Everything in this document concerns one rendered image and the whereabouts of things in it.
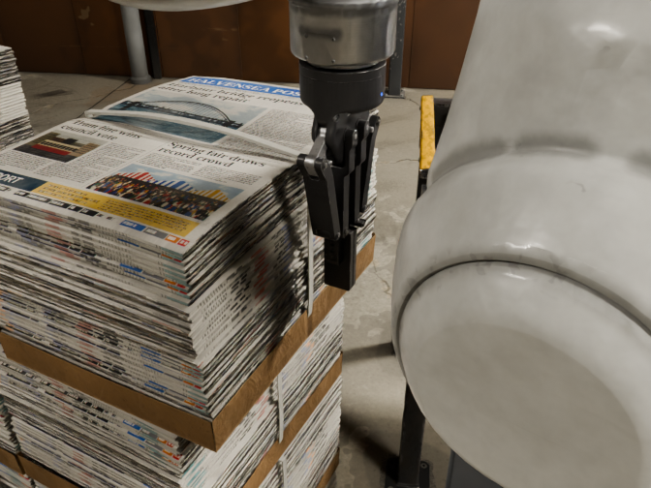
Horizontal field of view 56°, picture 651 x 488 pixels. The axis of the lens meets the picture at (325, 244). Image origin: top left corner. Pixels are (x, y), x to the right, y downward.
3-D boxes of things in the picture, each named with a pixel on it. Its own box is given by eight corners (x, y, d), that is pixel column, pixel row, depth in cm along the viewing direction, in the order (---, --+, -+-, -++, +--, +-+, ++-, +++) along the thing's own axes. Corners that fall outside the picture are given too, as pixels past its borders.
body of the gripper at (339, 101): (326, 41, 58) (326, 135, 62) (279, 64, 51) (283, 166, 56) (401, 50, 55) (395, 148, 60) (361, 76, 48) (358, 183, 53)
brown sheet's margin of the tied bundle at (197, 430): (215, 455, 58) (210, 423, 55) (4, 359, 69) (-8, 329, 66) (298, 350, 69) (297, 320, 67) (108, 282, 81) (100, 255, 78)
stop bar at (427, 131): (418, 178, 116) (418, 168, 115) (418, 103, 153) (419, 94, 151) (435, 179, 116) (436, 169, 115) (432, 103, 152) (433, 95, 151)
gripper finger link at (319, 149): (350, 106, 54) (321, 124, 50) (348, 162, 56) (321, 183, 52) (325, 102, 55) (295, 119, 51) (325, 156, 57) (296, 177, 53)
